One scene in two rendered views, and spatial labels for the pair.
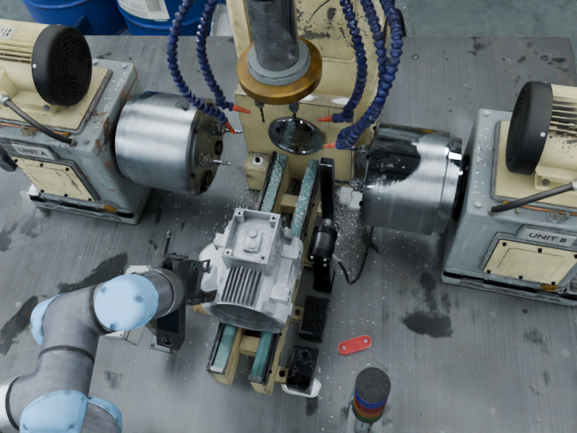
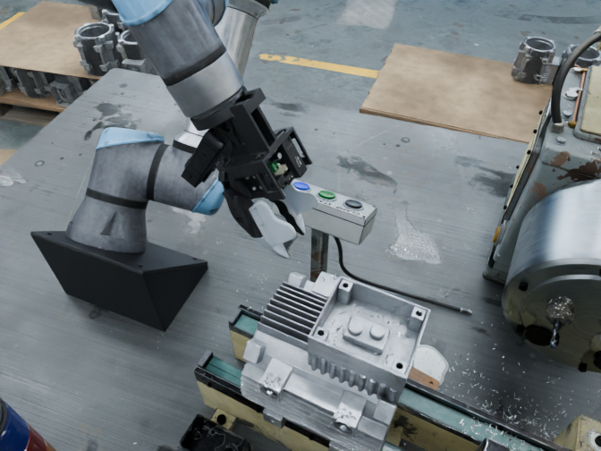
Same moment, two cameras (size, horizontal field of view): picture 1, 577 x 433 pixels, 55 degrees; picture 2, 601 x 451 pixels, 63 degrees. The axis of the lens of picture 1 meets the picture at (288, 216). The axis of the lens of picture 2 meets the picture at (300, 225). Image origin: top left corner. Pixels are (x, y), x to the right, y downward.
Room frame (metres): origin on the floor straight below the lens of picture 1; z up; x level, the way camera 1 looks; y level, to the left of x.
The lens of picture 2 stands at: (0.51, -0.23, 1.65)
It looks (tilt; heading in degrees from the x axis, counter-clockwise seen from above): 47 degrees down; 95
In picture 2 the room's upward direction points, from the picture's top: straight up
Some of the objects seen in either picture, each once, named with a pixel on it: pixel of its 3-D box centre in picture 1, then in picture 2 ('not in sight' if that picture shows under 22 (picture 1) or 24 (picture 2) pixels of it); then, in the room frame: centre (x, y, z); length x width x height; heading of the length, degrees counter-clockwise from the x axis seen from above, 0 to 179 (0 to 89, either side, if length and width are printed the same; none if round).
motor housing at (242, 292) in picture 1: (254, 276); (334, 361); (0.53, 0.10, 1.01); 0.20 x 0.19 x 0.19; 159
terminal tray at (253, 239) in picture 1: (252, 242); (368, 338); (0.57, 0.08, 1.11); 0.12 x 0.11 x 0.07; 159
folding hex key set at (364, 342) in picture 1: (355, 345); not in sight; (0.40, -0.11, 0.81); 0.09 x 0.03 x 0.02; 98
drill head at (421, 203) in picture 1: (420, 180); not in sight; (0.70, -0.32, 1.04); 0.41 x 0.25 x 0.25; 68
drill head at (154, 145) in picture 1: (155, 140); (600, 254); (0.95, 0.31, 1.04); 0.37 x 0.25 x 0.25; 68
